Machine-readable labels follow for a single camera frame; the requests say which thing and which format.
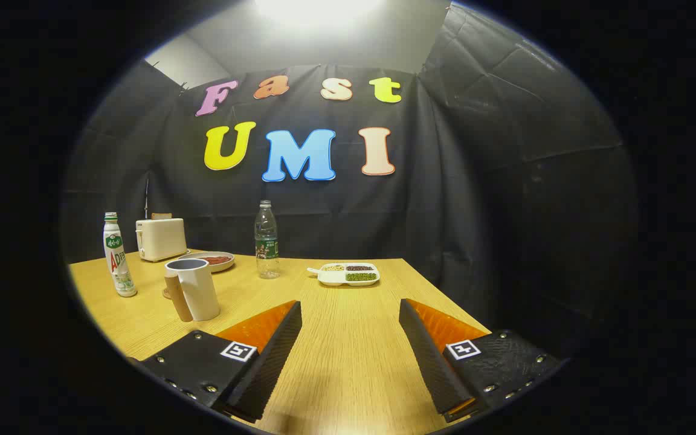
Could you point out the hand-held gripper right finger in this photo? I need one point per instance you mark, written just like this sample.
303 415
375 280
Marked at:
432 362

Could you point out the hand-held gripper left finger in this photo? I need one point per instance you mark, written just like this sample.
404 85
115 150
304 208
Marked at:
269 362

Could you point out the white juice bottle green label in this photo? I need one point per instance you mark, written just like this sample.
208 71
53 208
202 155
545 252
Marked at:
119 266

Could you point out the clear plastic water bottle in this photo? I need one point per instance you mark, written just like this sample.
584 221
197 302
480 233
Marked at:
267 248

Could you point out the wooden table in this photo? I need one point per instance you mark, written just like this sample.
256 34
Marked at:
348 338

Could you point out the plate with red food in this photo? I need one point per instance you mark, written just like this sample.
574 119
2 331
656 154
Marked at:
215 261

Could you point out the white divided dish with beans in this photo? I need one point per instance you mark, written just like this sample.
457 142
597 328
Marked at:
348 275

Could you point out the cream toaster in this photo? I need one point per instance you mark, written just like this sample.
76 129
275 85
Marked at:
162 238

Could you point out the bread slice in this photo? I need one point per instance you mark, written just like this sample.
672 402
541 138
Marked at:
161 215

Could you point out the ceiling light panel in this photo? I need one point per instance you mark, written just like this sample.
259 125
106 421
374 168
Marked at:
318 9

